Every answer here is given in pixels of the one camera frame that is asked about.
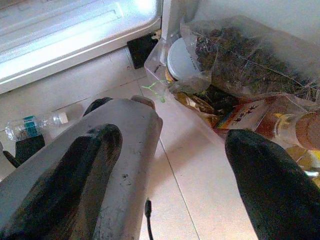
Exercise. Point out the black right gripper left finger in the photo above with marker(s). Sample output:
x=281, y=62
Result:
x=65, y=190

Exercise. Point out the clear plastic storage box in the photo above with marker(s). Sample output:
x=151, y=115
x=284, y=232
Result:
x=160, y=62

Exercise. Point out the black fridge foot block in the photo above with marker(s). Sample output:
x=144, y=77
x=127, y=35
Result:
x=140, y=51

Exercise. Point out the glass jar with brown lid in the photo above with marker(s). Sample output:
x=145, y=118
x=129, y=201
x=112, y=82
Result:
x=306, y=130

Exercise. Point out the clear plastic water bottle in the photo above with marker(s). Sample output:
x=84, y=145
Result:
x=32, y=123

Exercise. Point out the white-lidded jar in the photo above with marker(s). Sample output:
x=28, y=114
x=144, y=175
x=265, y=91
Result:
x=181, y=61

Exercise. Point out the green plant sprig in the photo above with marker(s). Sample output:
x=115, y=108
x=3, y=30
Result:
x=155, y=91

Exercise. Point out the white fridge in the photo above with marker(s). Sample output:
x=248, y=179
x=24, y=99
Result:
x=62, y=37

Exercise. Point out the clear bag of dried herbs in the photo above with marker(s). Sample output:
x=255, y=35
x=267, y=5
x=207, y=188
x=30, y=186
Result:
x=250, y=57

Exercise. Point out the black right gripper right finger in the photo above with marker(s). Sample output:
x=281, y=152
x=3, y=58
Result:
x=275, y=190

